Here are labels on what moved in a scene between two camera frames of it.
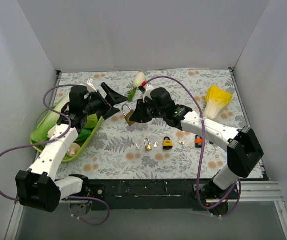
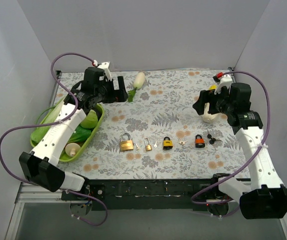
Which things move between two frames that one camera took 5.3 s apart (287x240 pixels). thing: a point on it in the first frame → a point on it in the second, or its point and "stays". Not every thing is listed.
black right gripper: x=143 y=111 → x=209 y=102
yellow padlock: x=168 y=144 stays
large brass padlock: x=127 y=118 → x=125 y=144
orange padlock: x=199 y=141 stays
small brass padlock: x=148 y=147 stays
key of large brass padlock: x=138 y=148 stays
